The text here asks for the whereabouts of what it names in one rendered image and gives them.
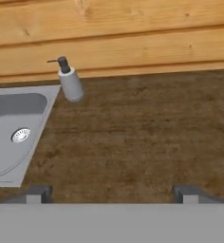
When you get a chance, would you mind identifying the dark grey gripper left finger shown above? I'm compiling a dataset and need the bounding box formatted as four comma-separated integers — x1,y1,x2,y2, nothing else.
1,185,53,205

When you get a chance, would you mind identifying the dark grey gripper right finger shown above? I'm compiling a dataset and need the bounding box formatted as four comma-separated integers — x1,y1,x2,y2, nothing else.
172,184,224,205

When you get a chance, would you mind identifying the grey kitchen sink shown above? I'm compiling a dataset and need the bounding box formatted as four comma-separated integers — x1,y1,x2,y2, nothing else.
0,84,63,189

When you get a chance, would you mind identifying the grey soap dispenser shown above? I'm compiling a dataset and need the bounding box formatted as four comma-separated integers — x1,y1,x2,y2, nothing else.
47,56,85,103

